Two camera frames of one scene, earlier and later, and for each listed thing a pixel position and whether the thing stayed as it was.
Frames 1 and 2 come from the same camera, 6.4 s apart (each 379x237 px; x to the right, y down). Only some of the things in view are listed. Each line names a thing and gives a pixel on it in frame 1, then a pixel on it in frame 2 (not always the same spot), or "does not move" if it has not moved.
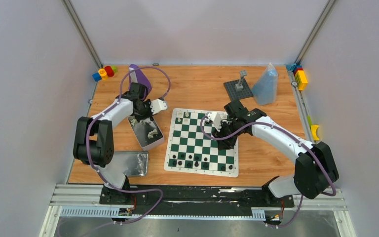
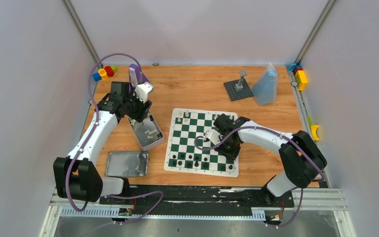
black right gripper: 226,144 to 230,155
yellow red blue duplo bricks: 300,75 does not move
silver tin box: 147,132 does not move
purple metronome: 135,75 does not move
